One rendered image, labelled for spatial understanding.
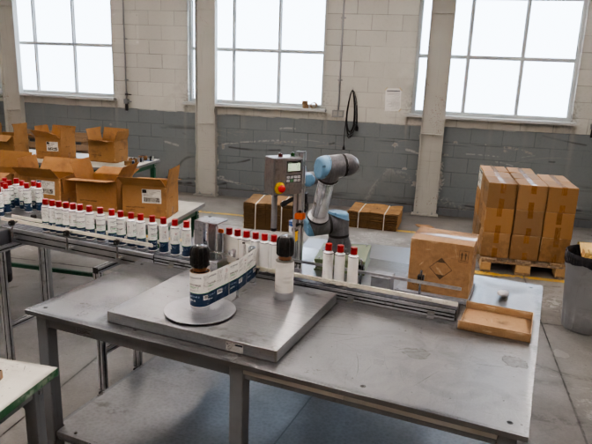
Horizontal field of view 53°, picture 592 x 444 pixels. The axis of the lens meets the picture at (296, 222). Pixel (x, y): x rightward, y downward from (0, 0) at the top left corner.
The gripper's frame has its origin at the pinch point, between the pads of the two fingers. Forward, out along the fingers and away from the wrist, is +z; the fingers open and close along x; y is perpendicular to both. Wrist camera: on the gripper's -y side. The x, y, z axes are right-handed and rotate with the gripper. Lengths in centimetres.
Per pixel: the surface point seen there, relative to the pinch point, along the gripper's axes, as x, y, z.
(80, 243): -40, -119, 13
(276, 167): -56, 3, -43
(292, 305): -94, 22, 12
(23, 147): 271, -395, 12
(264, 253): -57, -2, 1
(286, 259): -89, 18, -7
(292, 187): -49, 10, -32
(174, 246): -47, -56, 6
